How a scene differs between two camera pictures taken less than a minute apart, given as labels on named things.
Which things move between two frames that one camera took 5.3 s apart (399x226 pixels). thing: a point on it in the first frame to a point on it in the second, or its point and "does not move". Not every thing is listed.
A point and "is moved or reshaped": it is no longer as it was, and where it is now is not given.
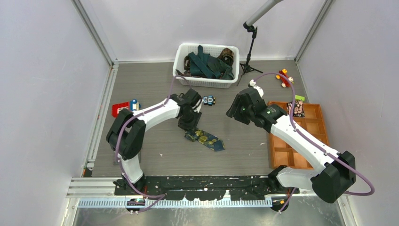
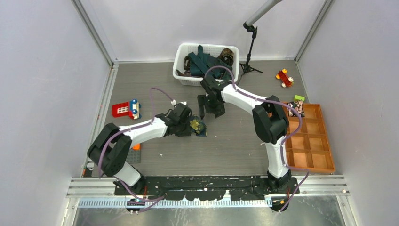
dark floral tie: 187,73 does not move
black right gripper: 234,111 to 202,99
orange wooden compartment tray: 284,154 does not move
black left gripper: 190,126 to 187,132
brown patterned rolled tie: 227,56 does not move
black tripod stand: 244,68 does not move
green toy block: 299,97 does not move
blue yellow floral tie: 212,141 is moved or reshaped
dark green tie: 205,66 does not move
